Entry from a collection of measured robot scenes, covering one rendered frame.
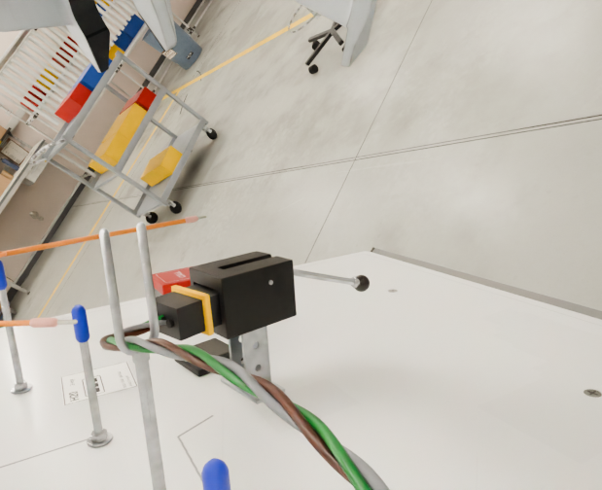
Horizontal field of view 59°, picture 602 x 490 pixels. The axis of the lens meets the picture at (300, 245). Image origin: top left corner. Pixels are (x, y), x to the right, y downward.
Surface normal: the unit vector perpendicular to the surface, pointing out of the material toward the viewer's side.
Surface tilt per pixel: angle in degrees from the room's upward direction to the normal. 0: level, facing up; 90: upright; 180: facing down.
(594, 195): 0
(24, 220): 90
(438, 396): 49
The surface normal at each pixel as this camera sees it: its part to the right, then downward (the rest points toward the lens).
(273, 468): -0.07, -0.97
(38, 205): 0.58, 0.03
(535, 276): -0.70, -0.51
